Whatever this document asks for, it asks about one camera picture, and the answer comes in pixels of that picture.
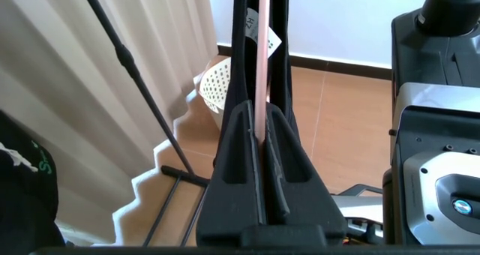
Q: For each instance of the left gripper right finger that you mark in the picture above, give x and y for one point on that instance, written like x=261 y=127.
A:
x=311 y=206

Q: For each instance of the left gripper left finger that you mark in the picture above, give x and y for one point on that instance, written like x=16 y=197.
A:
x=232 y=206

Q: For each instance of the black garment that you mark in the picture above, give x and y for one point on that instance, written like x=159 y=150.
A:
x=240 y=78

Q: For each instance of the pink clothes hanger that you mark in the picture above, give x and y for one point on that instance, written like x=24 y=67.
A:
x=262 y=60

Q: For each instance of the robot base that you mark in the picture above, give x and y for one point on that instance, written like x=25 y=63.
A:
x=431 y=135

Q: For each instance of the white laundry basket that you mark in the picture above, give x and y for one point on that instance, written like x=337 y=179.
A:
x=217 y=86

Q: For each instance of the black clothes rack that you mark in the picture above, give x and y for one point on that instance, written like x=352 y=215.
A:
x=127 y=63

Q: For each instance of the beige curtain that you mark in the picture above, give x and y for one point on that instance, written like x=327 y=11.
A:
x=75 y=78

